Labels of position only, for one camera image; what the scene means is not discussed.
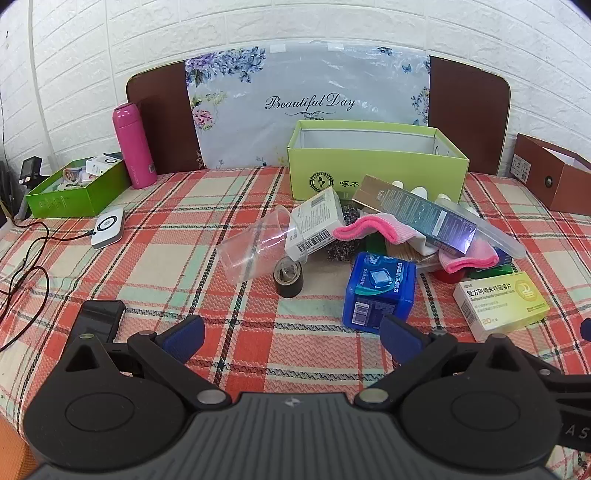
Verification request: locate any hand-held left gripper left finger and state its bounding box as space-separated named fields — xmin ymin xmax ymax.
xmin=65 ymin=314 xmax=232 ymax=409

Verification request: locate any black phone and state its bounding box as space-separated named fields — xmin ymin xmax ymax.
xmin=69 ymin=300 xmax=127 ymax=352

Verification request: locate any light green cardboard box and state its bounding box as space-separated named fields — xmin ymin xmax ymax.
xmin=287 ymin=120 xmax=471 ymax=204

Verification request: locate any clear plastic cup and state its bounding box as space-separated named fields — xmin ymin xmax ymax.
xmin=215 ymin=206 xmax=305 ymax=286

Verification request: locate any plaid bed sheet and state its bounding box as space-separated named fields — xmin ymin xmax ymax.
xmin=0 ymin=166 xmax=591 ymax=462

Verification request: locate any white barcode box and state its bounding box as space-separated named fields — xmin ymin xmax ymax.
xmin=284 ymin=188 xmax=343 ymax=266

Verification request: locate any steel wool scourer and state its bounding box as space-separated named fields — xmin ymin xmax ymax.
xmin=325 ymin=239 xmax=359 ymax=265

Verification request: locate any white power bank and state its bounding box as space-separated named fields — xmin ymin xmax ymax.
xmin=90 ymin=207 xmax=125 ymax=250

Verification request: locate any black cable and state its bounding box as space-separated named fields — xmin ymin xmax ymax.
xmin=0 ymin=220 xmax=93 ymax=352

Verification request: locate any dark green open box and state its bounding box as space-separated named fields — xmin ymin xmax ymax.
xmin=25 ymin=158 xmax=131 ymax=219

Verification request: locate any small white box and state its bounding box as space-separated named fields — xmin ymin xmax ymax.
xmin=86 ymin=155 xmax=125 ymax=177

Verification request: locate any black tape roll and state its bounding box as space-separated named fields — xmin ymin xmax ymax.
xmin=273 ymin=258 xmax=305 ymax=297

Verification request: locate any clear plastic case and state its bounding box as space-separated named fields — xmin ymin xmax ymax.
xmin=429 ymin=194 xmax=527 ymax=260

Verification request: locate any pink thermos bottle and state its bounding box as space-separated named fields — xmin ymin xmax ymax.
xmin=113 ymin=103 xmax=158 ymax=189

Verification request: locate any white glove pink cuff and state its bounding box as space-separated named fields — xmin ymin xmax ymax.
xmin=438 ymin=239 xmax=500 ymax=274
xmin=333 ymin=213 xmax=439 ymax=256

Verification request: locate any brown wooden headboard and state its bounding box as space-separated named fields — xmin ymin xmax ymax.
xmin=126 ymin=55 xmax=512 ymax=177

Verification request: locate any grey green small box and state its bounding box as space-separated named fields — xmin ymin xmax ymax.
xmin=352 ymin=174 xmax=477 ymax=257

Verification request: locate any orange fabric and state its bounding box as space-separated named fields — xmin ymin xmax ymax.
xmin=0 ymin=411 xmax=35 ymax=480

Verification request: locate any black charger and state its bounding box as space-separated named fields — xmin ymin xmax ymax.
xmin=18 ymin=157 xmax=45 ymax=186

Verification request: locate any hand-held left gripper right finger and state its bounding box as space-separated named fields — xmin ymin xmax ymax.
xmin=355 ymin=314 xmax=522 ymax=409

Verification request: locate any white yellow medicine box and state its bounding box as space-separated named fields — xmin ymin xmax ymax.
xmin=452 ymin=271 xmax=551 ymax=342

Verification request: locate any brown cardboard box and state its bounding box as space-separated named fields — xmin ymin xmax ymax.
xmin=510 ymin=133 xmax=591 ymax=212

